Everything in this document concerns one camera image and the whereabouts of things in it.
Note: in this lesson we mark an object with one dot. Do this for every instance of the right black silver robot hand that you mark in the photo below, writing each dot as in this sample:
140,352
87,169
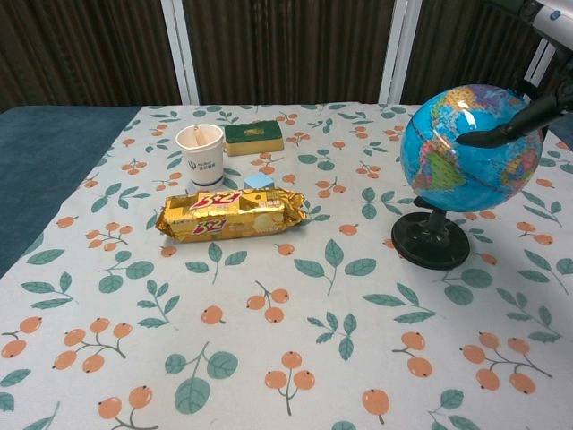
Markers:
524,121

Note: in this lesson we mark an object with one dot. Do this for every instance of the blue desk globe black stand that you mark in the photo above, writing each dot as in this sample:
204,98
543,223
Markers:
447,179

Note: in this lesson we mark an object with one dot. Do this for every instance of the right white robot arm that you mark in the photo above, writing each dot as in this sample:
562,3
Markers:
553,20

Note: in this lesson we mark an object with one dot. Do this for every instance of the light blue cube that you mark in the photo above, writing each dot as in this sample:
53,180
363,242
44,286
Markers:
258,182

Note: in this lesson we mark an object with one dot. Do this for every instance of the gold biscuit pack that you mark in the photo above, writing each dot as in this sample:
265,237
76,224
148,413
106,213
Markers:
233,215

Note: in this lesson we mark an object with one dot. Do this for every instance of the floral leaf fruit tablecloth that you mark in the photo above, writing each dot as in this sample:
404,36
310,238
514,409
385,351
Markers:
286,336

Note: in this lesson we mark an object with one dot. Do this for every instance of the white paper cup blue logo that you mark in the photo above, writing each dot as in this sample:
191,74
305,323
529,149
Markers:
202,157

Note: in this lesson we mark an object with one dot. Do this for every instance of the blue felt table cover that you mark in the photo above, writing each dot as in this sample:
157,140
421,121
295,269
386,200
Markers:
45,157

